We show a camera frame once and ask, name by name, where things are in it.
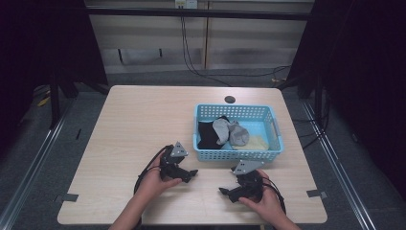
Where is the black horizontal metal bar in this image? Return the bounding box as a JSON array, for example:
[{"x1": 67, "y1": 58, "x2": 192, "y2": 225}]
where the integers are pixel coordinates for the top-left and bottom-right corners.
[{"x1": 85, "y1": 7, "x2": 315, "y2": 22}]

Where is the light grey sock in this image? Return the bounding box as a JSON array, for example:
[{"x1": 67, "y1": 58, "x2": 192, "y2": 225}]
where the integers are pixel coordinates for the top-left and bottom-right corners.
[{"x1": 212, "y1": 117, "x2": 239, "y2": 147}]

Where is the pale yellow sock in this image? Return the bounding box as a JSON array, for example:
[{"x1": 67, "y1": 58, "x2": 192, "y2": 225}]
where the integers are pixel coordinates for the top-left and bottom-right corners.
[{"x1": 231, "y1": 134, "x2": 270, "y2": 151}]

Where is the black sock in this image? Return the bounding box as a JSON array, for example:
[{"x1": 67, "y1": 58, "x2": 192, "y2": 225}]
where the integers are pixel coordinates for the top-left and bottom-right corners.
[{"x1": 196, "y1": 115, "x2": 232, "y2": 150}]

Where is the white wall power outlet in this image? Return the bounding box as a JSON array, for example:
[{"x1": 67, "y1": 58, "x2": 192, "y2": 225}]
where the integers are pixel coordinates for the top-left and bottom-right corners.
[{"x1": 174, "y1": 0, "x2": 199, "y2": 10}]

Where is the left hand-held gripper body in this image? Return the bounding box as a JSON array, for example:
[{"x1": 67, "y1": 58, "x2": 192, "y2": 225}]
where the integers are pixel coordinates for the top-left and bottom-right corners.
[{"x1": 159, "y1": 141, "x2": 190, "y2": 182}]

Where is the dark curtain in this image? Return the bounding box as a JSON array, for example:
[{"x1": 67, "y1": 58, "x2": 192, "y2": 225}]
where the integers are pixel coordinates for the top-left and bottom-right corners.
[
  {"x1": 285, "y1": 0, "x2": 406, "y2": 200},
  {"x1": 0, "y1": 0, "x2": 109, "y2": 161}
]

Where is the right hand-held gripper black cable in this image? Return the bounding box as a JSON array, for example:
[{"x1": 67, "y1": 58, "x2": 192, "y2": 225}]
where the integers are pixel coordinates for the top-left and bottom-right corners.
[{"x1": 261, "y1": 176, "x2": 287, "y2": 216}]

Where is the light blue plastic basket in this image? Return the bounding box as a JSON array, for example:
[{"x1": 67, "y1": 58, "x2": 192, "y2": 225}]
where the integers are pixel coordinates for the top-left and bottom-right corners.
[{"x1": 192, "y1": 103, "x2": 285, "y2": 163}]

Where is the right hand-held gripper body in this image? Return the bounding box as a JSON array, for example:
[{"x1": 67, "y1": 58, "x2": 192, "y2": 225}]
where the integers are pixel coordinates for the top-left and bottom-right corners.
[{"x1": 231, "y1": 159, "x2": 265, "y2": 202}]

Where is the metal floor rail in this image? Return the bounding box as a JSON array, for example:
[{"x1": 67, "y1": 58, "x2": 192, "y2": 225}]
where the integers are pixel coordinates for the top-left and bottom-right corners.
[
  {"x1": 0, "y1": 99, "x2": 76, "y2": 230},
  {"x1": 300, "y1": 100, "x2": 379, "y2": 230}
]

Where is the black metal stand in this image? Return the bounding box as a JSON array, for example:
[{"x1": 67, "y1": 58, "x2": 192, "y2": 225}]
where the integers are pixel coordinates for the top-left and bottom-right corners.
[
  {"x1": 275, "y1": 71, "x2": 331, "y2": 135},
  {"x1": 48, "y1": 68, "x2": 111, "y2": 130}
]

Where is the dark grey sock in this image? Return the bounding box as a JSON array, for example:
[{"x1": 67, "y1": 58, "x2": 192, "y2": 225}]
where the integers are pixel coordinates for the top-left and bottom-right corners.
[{"x1": 227, "y1": 120, "x2": 251, "y2": 148}]

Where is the black wall cable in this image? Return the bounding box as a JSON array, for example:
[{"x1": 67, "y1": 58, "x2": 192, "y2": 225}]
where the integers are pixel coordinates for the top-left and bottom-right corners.
[{"x1": 179, "y1": 6, "x2": 292, "y2": 88}]

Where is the person's left hand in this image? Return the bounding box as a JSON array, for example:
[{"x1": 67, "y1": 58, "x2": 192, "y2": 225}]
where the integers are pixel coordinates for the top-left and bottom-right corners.
[{"x1": 136, "y1": 155, "x2": 183, "y2": 201}]

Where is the yellow floor object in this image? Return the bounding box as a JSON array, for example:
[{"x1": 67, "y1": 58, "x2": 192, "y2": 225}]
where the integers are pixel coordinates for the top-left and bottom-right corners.
[{"x1": 36, "y1": 95, "x2": 52, "y2": 107}]

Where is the grey floor tape strip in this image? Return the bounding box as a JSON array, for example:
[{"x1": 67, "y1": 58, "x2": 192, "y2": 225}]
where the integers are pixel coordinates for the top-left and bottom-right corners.
[
  {"x1": 55, "y1": 193, "x2": 79, "y2": 204},
  {"x1": 305, "y1": 189, "x2": 328, "y2": 199}
]

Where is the person's right hand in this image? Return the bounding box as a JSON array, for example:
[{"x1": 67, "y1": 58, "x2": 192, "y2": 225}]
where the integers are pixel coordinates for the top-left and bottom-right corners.
[{"x1": 238, "y1": 169, "x2": 287, "y2": 223}]

